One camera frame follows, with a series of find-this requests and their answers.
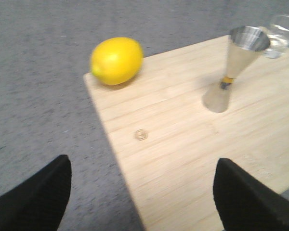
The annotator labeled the clear glass beaker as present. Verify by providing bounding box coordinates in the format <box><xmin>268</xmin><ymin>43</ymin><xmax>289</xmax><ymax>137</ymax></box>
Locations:
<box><xmin>259</xmin><ymin>14</ymin><xmax>289</xmax><ymax>59</ymax></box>

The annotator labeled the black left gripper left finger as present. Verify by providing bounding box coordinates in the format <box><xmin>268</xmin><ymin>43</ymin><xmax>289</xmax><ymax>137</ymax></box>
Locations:
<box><xmin>0</xmin><ymin>155</ymin><xmax>72</xmax><ymax>231</ymax></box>

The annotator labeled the yellow lemon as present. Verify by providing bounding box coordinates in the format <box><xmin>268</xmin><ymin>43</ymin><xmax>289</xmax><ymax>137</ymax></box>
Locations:
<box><xmin>90</xmin><ymin>37</ymin><xmax>144</xmax><ymax>86</ymax></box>

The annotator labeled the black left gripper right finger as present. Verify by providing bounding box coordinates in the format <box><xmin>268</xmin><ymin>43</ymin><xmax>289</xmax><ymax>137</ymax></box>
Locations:
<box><xmin>213</xmin><ymin>158</ymin><xmax>289</xmax><ymax>231</ymax></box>

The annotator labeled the light wooden cutting board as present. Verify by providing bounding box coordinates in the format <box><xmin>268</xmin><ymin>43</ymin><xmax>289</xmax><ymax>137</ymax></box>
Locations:
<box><xmin>84</xmin><ymin>36</ymin><xmax>289</xmax><ymax>231</ymax></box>

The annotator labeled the silver double jigger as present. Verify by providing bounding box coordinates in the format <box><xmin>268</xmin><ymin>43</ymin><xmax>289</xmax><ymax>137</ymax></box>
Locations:
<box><xmin>202</xmin><ymin>26</ymin><xmax>270</xmax><ymax>113</ymax></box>

